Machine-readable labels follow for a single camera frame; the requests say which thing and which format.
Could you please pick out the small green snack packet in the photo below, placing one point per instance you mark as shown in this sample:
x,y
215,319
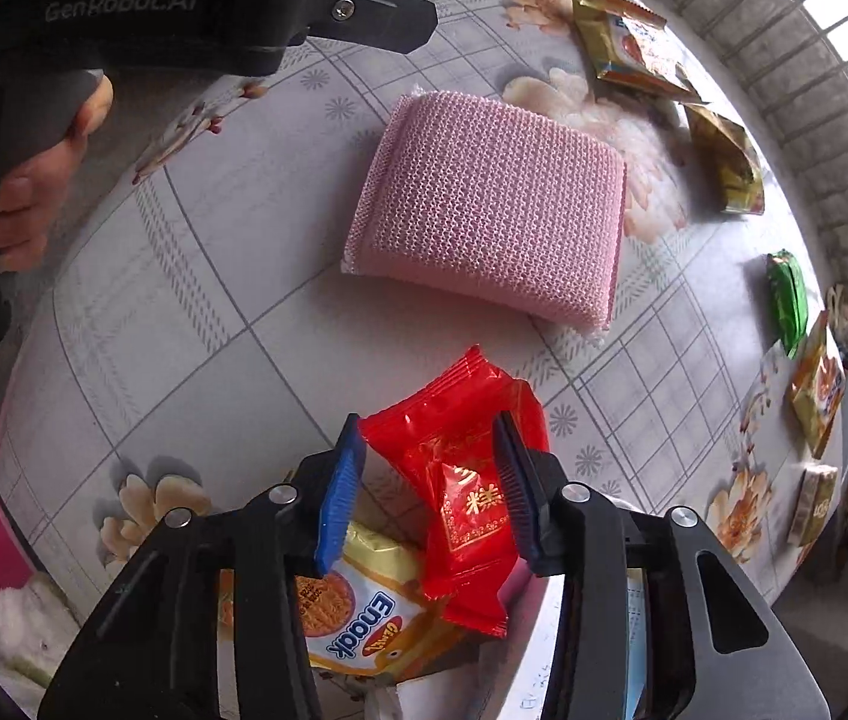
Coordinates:
x,y
787,300

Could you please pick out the person's left hand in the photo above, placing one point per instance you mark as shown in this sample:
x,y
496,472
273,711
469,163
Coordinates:
x,y
27,195

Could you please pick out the yellow biscuit packet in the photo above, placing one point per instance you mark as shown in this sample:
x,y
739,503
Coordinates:
x,y
364,615

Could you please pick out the small gold snack packet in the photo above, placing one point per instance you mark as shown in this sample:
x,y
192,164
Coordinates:
x,y
727,157

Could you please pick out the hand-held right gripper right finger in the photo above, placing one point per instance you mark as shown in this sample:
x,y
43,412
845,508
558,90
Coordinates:
x,y
518,499

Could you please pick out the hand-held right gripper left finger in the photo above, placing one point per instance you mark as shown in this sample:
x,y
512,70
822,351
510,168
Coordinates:
x,y
338,499

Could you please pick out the red snack packet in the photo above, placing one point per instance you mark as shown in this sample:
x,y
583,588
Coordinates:
x,y
461,495

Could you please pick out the large gold snack packet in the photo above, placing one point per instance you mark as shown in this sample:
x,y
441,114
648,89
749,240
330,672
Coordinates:
x,y
619,37

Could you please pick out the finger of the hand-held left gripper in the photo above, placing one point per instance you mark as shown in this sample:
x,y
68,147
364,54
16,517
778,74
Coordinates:
x,y
371,15

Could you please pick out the beige snack packet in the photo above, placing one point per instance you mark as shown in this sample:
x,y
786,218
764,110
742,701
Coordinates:
x,y
814,502

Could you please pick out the pink mesh scrubbing sponge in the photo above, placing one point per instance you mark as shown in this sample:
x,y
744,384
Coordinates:
x,y
484,202

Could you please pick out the floral checked tablecloth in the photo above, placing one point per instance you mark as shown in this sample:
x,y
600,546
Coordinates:
x,y
169,315

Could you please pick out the orange yellow snack packet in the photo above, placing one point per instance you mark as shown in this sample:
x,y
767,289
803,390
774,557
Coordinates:
x,y
817,382

